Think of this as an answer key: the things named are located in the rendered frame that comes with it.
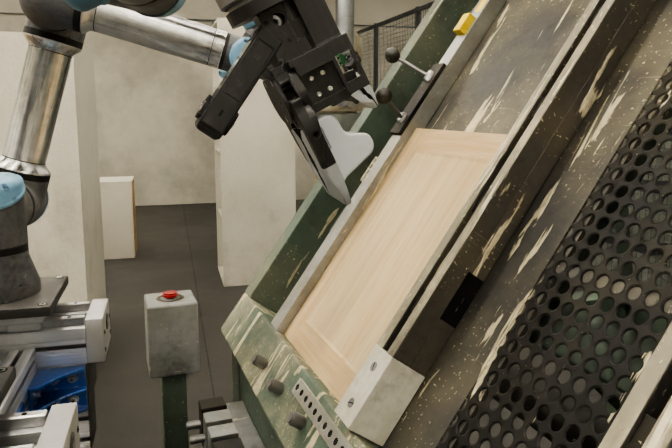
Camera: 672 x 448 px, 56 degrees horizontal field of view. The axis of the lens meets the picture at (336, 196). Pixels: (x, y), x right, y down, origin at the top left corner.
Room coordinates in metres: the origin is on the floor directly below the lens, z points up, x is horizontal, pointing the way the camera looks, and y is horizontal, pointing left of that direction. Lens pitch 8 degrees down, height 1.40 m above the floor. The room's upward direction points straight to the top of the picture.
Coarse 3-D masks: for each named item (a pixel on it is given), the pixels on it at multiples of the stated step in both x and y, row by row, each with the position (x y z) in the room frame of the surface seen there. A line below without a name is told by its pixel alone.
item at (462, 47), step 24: (480, 0) 1.58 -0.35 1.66; (504, 0) 1.55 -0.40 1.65; (480, 24) 1.53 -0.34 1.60; (456, 48) 1.52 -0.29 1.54; (456, 72) 1.51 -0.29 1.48; (432, 96) 1.49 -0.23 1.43; (384, 168) 1.45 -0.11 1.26; (360, 192) 1.45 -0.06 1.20; (336, 240) 1.40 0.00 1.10; (312, 264) 1.41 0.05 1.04; (312, 288) 1.38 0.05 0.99; (288, 312) 1.36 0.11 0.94
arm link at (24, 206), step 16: (0, 176) 1.21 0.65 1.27; (16, 176) 1.21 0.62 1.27; (0, 192) 1.15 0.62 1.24; (16, 192) 1.18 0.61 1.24; (0, 208) 1.14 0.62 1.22; (16, 208) 1.17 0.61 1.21; (32, 208) 1.25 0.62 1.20; (0, 224) 1.14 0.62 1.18; (16, 224) 1.17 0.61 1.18; (0, 240) 1.14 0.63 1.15; (16, 240) 1.17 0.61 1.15
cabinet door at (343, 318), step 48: (432, 144) 1.35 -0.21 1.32; (480, 144) 1.19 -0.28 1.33; (384, 192) 1.40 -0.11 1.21; (432, 192) 1.23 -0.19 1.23; (384, 240) 1.27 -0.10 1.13; (432, 240) 1.12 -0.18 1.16; (336, 288) 1.30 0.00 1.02; (384, 288) 1.15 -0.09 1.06; (288, 336) 1.33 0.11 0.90; (336, 336) 1.18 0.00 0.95; (336, 384) 1.07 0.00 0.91
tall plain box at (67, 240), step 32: (0, 32) 3.02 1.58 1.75; (0, 64) 3.01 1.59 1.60; (0, 96) 3.01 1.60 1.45; (64, 96) 3.09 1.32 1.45; (0, 128) 3.01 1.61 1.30; (64, 128) 3.08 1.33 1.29; (96, 128) 3.93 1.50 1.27; (64, 160) 3.08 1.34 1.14; (96, 160) 3.83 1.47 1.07; (64, 192) 3.08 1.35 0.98; (96, 192) 3.74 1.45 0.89; (32, 224) 3.04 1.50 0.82; (64, 224) 3.08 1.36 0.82; (96, 224) 3.66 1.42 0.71; (32, 256) 3.04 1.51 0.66; (64, 256) 3.07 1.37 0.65; (96, 256) 3.57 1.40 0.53; (96, 288) 3.49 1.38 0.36
